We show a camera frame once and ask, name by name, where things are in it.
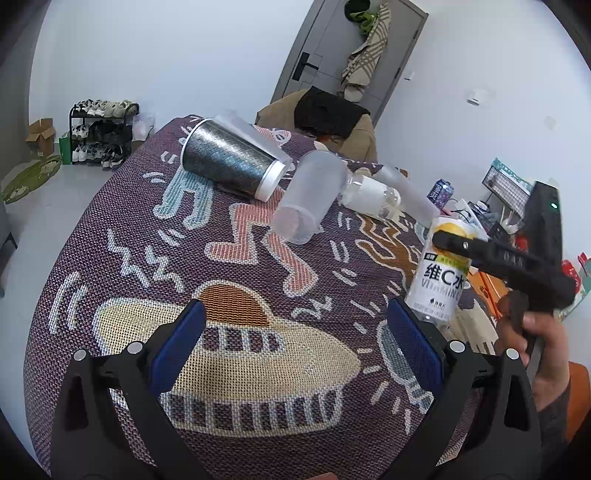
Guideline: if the printed blanket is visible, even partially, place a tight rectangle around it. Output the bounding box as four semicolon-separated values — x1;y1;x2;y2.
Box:
23;114;502;480

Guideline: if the dark patterned cup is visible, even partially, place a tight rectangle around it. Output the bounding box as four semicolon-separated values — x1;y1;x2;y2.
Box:
180;119;288;203

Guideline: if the cardboard box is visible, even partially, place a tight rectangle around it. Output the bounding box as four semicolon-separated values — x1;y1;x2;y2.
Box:
25;119;55;155

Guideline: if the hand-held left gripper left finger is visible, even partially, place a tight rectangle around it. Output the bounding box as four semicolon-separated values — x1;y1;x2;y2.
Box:
51;299;207;480

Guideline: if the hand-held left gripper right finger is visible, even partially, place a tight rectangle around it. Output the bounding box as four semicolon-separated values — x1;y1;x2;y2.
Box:
387;298;541;480

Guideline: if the person's right hand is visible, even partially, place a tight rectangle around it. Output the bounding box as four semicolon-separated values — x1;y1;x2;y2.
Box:
496;291;572;412

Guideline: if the black cloth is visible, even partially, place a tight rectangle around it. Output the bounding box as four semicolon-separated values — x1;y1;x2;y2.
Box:
294;86;371;138

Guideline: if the white plastic bag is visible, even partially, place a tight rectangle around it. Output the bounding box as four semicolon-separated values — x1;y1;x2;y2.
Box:
132;112;158;141

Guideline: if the black shoe rack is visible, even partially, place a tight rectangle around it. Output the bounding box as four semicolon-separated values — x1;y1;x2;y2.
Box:
68;100;140;169

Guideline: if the purple drink can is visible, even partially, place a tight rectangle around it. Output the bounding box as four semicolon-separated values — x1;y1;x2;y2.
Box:
427;179;455;207

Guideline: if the wide frosted plastic cup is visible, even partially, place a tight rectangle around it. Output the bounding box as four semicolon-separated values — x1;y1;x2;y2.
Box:
271;151;348;245

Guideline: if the black door handle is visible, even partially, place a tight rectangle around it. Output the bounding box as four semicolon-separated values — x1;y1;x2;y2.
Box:
293;52;320;82

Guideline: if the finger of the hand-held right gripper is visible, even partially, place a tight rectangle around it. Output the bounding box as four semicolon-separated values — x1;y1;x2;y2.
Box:
431;229;576;312

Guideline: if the yellow label drink bottle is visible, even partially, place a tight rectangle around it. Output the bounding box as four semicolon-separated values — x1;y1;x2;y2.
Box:
405;216;482;329

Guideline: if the grey door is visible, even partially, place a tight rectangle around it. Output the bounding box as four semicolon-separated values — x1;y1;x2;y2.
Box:
271;0;428;126

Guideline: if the green floor mat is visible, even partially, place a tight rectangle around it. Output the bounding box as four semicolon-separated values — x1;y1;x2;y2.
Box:
1;154;63;205

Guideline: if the plaid coat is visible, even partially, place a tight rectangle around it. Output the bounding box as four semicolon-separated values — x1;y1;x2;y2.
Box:
341;4;392;103

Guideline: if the small white label bottle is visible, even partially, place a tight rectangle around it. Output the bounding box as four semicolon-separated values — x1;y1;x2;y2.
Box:
338;168;402;219

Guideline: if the slim frosted plastic cup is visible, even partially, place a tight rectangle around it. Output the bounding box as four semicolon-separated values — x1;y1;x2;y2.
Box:
372;165;440;223

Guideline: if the brown chair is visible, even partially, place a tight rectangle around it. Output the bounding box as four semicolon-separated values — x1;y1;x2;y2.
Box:
255;90;379;162

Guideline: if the green hat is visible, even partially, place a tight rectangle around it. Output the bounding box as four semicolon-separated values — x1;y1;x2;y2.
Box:
344;0;376;34

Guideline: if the desk calendar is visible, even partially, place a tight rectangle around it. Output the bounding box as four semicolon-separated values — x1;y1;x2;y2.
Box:
481;158;533;219

